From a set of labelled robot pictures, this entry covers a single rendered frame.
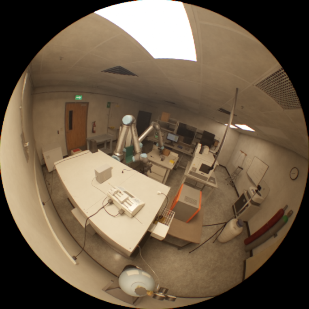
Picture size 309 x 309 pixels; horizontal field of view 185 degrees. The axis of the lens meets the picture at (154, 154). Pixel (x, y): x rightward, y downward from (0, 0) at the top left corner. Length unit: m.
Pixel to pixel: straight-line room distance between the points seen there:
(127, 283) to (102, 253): 1.47
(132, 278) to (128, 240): 0.27
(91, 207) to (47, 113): 3.62
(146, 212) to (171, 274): 1.73
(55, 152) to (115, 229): 3.26
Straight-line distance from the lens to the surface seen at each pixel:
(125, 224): 0.68
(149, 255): 2.11
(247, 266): 3.42
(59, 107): 4.06
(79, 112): 4.33
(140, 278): 0.71
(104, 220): 0.69
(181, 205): 1.39
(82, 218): 1.14
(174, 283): 2.29
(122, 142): 1.34
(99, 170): 0.84
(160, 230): 0.91
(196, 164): 2.23
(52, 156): 3.66
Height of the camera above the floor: 2.07
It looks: 24 degrees down
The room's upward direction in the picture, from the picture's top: 14 degrees clockwise
